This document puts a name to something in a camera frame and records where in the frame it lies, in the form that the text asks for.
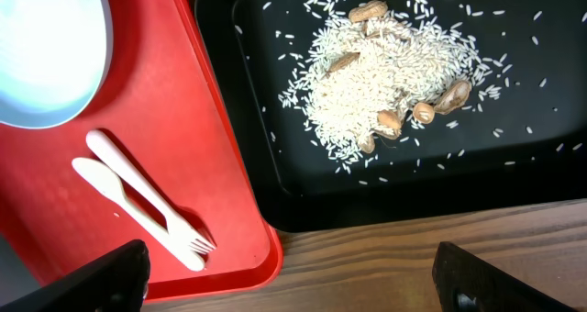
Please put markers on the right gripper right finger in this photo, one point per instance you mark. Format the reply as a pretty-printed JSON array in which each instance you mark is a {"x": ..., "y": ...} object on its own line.
[{"x": 465, "y": 282}]

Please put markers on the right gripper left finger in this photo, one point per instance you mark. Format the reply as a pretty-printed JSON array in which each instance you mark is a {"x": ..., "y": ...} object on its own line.
[{"x": 114, "y": 282}]

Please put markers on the white plastic spoon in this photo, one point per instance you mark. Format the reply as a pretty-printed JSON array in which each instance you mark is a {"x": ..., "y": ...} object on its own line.
[{"x": 107, "y": 183}]

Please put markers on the food scraps rice and nuts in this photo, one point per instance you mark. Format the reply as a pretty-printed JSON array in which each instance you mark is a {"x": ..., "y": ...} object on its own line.
[{"x": 371, "y": 73}]

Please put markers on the large light blue plate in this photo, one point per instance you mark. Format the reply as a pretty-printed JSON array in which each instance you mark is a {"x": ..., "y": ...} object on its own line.
[{"x": 55, "y": 56}]

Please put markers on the white plastic fork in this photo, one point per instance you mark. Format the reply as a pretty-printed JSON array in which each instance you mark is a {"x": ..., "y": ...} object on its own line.
[{"x": 178, "y": 228}]

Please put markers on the black tray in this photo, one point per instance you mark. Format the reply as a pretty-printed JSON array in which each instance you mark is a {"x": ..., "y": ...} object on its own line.
[{"x": 519, "y": 140}]

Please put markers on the red plastic tray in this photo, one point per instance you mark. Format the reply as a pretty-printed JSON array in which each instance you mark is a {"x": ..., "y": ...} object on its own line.
[{"x": 161, "y": 106}]

